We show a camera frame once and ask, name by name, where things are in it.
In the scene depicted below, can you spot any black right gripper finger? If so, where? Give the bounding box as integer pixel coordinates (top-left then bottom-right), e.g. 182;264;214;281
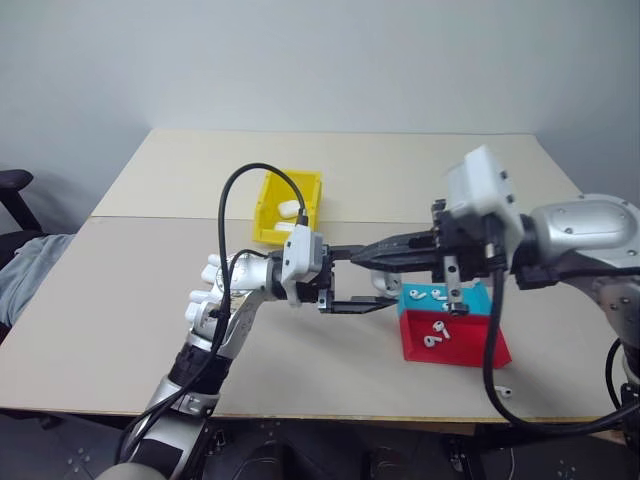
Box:
351;249;444;276
368;230;438;258

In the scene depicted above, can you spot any yellow plastic bin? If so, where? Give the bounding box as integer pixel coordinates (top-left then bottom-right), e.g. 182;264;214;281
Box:
252;169;325;247

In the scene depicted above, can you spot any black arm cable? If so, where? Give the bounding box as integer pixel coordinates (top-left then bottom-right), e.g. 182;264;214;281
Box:
113;162;310;466
482;214;640;439

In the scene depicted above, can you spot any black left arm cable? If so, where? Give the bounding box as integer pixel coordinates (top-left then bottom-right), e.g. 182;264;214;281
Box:
113;162;310;466

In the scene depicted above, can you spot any blue plastic tray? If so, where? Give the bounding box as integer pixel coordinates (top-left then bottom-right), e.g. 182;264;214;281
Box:
397;282;494;317

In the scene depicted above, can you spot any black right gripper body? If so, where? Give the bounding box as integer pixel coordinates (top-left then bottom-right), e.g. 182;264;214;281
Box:
429;198;501;317

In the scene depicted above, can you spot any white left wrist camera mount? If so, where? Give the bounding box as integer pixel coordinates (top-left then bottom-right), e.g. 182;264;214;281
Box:
279;225;329;306

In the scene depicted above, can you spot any red plastic tray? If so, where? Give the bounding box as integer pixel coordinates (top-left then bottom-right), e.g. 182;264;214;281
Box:
398;309;513;369

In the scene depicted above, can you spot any dark rounded shape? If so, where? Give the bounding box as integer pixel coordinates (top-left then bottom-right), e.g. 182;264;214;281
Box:
204;422;361;480

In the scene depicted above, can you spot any grey cloth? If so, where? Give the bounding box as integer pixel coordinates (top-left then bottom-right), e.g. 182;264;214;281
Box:
0;233;77;334

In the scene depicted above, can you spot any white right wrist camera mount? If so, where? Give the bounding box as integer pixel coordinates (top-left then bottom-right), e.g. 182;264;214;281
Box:
442;145;525;246

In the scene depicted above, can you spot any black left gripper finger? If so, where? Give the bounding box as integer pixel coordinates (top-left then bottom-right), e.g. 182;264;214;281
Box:
329;243;372;262
329;295;402;316

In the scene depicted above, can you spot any black office chair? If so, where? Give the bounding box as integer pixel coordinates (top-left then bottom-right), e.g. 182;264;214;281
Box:
0;168;50;269

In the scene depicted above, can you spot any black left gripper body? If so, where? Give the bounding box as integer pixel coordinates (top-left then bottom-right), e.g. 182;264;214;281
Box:
297;244;337;313

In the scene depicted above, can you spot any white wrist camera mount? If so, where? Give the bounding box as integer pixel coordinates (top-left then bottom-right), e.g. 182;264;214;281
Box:
279;225;329;306
442;145;525;246

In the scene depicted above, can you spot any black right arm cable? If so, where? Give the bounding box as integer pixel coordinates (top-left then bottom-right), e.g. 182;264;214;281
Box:
482;214;640;439

